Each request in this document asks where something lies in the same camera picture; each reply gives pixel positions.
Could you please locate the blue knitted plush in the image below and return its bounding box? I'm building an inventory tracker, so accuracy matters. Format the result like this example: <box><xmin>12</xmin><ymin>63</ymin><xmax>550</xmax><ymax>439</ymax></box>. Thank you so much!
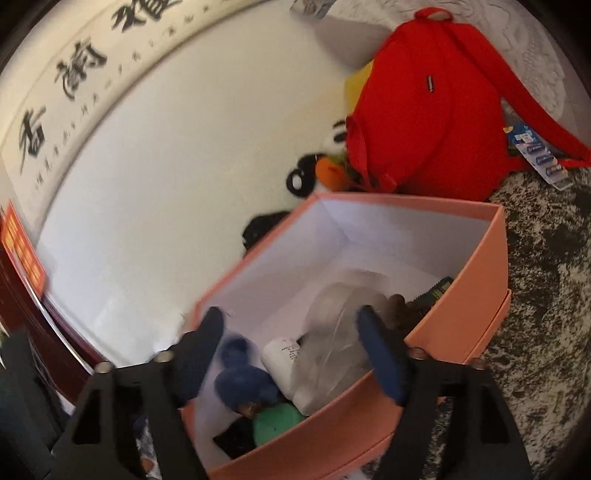
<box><xmin>215</xmin><ymin>336</ymin><xmax>280</xmax><ymax>411</ymax></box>

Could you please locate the red paper notice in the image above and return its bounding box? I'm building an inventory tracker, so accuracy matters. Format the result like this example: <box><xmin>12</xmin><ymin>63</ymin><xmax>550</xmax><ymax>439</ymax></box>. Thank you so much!
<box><xmin>0</xmin><ymin>201</ymin><xmax>48</xmax><ymax>294</ymax></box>

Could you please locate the black item in box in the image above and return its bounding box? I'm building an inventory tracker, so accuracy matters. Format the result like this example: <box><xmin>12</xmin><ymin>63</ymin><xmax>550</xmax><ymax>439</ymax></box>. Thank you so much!
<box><xmin>212</xmin><ymin>415</ymin><xmax>259</xmax><ymax>461</ymax></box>

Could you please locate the black object behind box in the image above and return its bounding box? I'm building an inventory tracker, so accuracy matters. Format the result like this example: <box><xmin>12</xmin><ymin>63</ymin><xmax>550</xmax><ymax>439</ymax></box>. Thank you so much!
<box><xmin>242</xmin><ymin>211</ymin><xmax>291</xmax><ymax>252</ymax></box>

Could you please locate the black and white plush toy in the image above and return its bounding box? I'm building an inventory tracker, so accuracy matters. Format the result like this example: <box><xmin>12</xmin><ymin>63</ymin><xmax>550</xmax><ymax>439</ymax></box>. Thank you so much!
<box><xmin>285</xmin><ymin>119</ymin><xmax>352</xmax><ymax>196</ymax></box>

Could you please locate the blue battery blister pack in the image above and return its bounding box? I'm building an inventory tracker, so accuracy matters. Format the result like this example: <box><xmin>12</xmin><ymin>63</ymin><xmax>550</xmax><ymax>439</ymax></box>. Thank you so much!
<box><xmin>505</xmin><ymin>121</ymin><xmax>574</xmax><ymax>191</ymax></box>

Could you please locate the green striped packet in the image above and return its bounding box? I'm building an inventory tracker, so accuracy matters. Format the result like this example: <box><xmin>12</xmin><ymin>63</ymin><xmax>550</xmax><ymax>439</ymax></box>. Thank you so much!
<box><xmin>416</xmin><ymin>276</ymin><xmax>455</xmax><ymax>306</ymax></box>

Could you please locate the red backpack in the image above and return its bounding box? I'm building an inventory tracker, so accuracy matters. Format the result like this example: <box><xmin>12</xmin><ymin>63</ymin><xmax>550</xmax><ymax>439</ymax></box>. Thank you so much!
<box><xmin>345</xmin><ymin>8</ymin><xmax>591</xmax><ymax>202</ymax></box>

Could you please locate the pink cardboard box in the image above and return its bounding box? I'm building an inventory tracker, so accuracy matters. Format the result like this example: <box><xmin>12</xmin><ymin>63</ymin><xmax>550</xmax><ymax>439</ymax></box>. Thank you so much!
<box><xmin>181</xmin><ymin>192</ymin><xmax>512</xmax><ymax>480</ymax></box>

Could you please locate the calligraphy wall scroll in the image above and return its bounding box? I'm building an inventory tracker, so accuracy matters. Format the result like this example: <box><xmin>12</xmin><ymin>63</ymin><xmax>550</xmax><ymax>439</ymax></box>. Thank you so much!
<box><xmin>0</xmin><ymin>0</ymin><xmax>296</xmax><ymax>217</ymax></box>

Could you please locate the clear plastic bag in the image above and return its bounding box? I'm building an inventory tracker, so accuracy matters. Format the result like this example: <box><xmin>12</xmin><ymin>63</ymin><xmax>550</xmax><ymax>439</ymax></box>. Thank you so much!
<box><xmin>295</xmin><ymin>270</ymin><xmax>393</xmax><ymax>402</ymax></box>

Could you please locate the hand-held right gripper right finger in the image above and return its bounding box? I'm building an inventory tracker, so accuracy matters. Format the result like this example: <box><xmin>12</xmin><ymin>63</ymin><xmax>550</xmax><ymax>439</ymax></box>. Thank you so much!
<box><xmin>355</xmin><ymin>305</ymin><xmax>536</xmax><ymax>480</ymax></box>

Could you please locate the white plastic bottle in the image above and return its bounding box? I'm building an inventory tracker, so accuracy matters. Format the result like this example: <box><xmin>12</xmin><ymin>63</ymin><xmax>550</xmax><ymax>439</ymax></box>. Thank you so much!
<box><xmin>261</xmin><ymin>337</ymin><xmax>315</xmax><ymax>415</ymax></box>

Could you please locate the yellow object behind backpack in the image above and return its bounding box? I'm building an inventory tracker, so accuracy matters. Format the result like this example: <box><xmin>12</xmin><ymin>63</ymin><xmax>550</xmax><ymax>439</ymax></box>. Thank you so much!
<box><xmin>345</xmin><ymin>62</ymin><xmax>374</xmax><ymax>112</ymax></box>

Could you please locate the dark patterned marble desk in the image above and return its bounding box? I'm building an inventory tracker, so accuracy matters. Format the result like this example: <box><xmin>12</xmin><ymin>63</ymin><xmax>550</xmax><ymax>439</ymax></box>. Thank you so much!
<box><xmin>360</xmin><ymin>168</ymin><xmax>591</xmax><ymax>480</ymax></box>

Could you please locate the dark brown item in box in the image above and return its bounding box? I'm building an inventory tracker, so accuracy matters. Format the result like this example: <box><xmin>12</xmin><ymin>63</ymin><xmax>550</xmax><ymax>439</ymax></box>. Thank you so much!
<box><xmin>385</xmin><ymin>294</ymin><xmax>430</xmax><ymax>340</ymax></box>

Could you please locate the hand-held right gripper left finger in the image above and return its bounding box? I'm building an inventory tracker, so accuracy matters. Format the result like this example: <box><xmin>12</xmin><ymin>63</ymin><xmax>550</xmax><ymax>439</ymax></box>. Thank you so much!
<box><xmin>50</xmin><ymin>306</ymin><xmax>226</xmax><ymax>480</ymax></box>

